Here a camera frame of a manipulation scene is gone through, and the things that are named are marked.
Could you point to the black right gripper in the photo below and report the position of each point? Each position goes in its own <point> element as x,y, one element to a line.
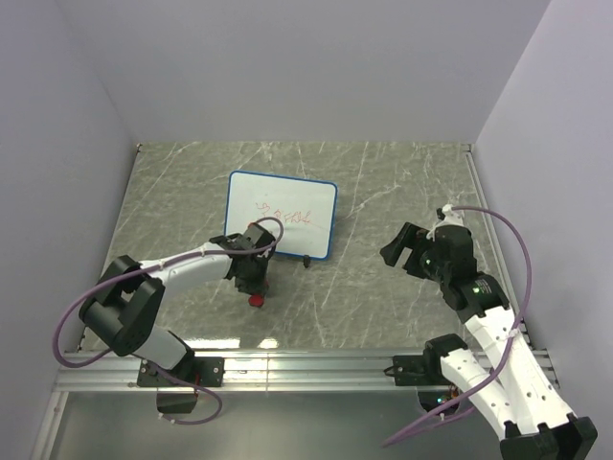
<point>413,237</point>

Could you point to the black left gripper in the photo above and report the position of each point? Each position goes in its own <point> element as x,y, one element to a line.
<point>258,286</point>

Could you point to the red bone-shaped eraser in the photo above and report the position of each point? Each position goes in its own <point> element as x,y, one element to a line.
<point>256,300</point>

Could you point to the blue framed whiteboard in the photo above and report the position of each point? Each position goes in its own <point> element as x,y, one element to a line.
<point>305,207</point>

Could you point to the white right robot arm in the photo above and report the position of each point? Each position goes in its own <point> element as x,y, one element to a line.
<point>515,396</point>

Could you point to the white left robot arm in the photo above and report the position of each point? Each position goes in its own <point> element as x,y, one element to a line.
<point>122,313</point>

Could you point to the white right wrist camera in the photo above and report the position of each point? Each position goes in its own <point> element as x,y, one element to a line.
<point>446,216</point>

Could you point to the aluminium mounting rail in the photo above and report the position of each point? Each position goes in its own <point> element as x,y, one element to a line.
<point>260,370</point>

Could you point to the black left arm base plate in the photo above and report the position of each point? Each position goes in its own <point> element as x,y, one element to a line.
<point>203,371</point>

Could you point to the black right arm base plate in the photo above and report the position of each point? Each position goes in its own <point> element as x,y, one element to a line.
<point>413,371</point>

